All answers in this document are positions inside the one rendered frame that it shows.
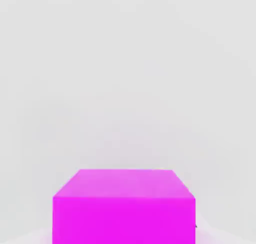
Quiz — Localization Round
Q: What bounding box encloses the small magenta cube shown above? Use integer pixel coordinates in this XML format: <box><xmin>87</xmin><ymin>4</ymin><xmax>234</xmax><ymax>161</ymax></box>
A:
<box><xmin>52</xmin><ymin>168</ymin><xmax>197</xmax><ymax>244</ymax></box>

